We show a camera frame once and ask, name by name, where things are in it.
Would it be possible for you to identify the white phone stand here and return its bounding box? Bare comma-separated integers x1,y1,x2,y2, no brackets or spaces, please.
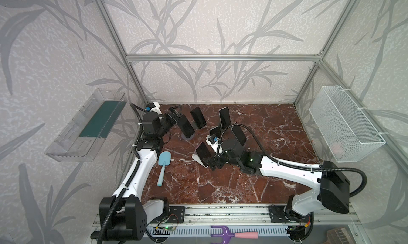
192,152,208,168
206,135,219,146

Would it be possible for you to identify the clear plastic wall tray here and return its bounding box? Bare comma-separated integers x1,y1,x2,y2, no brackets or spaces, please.
45,89,128,162

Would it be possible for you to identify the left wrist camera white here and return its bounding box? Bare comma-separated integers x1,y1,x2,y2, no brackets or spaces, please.
145,102,163,115

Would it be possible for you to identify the black phone on white stand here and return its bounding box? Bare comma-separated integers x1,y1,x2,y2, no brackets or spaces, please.
209,126,222,138

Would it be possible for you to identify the white phone stand front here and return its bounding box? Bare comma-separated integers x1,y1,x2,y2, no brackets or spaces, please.
192,152,208,168

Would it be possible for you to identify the white phone stand centre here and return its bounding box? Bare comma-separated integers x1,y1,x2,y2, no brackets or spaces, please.
206,135,219,146

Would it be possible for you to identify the black phone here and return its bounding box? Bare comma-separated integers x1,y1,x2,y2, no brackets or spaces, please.
219,107,231,130
191,107,207,129
177,115,194,133
232,126,247,147
209,126,222,138
195,142,212,164

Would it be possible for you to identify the aluminium mounting rail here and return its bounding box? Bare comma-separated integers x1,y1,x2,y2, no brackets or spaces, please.
92,203,361,227

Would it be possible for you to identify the teal silicone spatula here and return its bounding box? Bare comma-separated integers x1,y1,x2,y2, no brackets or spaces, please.
157,151,171,187

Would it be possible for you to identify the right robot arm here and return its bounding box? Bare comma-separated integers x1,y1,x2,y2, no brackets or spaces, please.
206,137,368,222

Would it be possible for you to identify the white wire mesh basket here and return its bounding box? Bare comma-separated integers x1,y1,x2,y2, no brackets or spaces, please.
309,85,386,162

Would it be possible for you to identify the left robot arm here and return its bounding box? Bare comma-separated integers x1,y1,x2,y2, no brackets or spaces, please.
91,103,183,244

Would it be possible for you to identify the purple pink fork tool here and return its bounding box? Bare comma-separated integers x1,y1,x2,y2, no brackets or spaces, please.
210,226,259,244

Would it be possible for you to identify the grey stand far left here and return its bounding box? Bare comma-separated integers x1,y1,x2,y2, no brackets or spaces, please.
181,133,195,141

